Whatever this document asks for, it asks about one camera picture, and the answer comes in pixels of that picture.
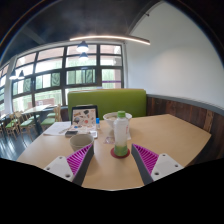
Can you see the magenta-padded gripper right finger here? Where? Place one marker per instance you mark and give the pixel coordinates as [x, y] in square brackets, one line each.
[150, 163]

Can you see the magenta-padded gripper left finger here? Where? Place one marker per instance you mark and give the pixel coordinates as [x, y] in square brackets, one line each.
[75, 163]

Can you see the clear green-capped drink bottle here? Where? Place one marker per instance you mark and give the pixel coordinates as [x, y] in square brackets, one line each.
[121, 133]

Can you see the small dark box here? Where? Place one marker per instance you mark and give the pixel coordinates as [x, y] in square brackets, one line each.
[71, 133]

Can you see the white smartphone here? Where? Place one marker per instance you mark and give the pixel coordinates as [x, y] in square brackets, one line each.
[94, 134]

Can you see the colourful sticker sheet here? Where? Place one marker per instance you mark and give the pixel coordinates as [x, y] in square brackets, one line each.
[81, 128]

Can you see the flat round red coaster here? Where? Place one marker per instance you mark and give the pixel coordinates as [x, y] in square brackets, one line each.
[113, 154]

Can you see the white paper sheets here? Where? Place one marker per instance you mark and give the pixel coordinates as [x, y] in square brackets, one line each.
[56, 128]

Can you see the small blue-capped bottle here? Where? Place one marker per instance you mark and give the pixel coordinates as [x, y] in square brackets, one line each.
[97, 124]

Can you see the sticker-covered black laptop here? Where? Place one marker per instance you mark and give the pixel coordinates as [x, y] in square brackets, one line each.
[84, 116]

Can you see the white ceramic bowl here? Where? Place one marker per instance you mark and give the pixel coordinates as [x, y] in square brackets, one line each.
[109, 119]

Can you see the wooden dining table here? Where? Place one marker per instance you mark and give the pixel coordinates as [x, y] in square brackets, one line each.
[38, 109]

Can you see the green upholstered bench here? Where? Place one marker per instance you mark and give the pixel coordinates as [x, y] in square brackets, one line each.
[106, 100]

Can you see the group of wooden chairs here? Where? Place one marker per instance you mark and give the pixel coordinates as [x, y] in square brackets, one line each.
[13, 124]

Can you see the large grid window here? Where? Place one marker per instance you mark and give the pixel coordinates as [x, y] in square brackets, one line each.
[50, 65]

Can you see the group of pendant lamps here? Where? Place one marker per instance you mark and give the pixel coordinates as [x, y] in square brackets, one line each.
[82, 47]

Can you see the long linear ceiling light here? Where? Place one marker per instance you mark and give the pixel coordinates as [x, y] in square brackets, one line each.
[110, 37]

